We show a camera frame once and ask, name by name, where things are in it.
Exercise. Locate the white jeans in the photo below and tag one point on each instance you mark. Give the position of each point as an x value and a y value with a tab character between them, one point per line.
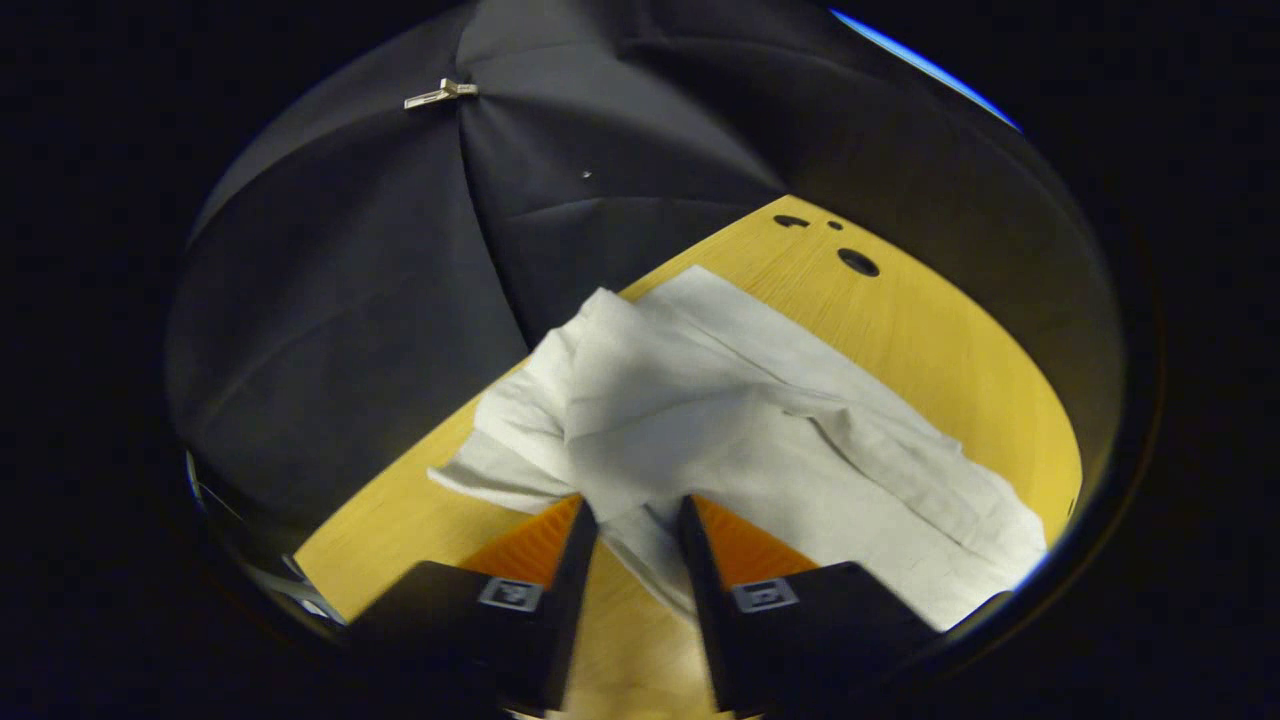
720	420

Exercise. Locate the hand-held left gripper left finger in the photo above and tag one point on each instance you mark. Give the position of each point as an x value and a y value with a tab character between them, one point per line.
570	600

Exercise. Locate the silver metal clamp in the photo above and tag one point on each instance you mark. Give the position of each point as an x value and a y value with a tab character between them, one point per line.
440	93

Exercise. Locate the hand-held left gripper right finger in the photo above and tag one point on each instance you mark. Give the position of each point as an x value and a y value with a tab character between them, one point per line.
705	600

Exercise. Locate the black backdrop cloth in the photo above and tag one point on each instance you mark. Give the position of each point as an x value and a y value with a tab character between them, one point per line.
350	300

